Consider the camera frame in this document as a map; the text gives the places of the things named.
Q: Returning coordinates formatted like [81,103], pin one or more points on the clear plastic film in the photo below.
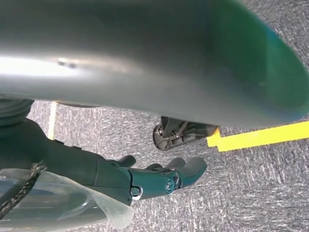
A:
[108,205]

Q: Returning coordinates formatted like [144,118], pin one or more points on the yellow floor tape square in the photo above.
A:
[265,137]

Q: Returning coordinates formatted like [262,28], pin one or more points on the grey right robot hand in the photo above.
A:
[145,48]

